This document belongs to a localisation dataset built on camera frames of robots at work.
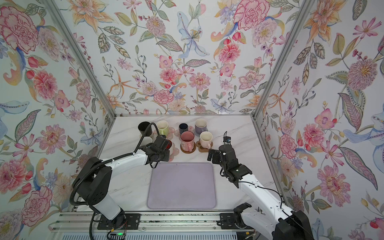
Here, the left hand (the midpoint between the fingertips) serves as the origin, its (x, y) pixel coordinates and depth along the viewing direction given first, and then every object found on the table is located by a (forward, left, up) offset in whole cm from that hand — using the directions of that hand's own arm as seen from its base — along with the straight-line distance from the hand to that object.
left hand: (168, 155), depth 92 cm
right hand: (-3, -28, +9) cm, 30 cm away
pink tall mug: (+8, -12, +6) cm, 15 cm away
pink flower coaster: (+23, 0, -5) cm, 23 cm away
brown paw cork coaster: (+7, -21, -5) cm, 23 cm away
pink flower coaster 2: (+25, -14, -5) cm, 29 cm away
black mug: (+19, +19, +5) cm, 27 cm away
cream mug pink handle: (+11, -24, +2) cm, 26 cm away
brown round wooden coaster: (+4, -12, -4) cm, 13 cm away
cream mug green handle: (+18, +5, +5) cm, 19 cm away
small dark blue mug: (+21, -9, +2) cm, 23 cm away
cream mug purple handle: (+23, -21, +1) cm, 31 cm away
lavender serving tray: (-17, -9, -5) cm, 20 cm away
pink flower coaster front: (+5, -4, -6) cm, 9 cm away
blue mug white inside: (+10, +15, +1) cm, 18 cm away
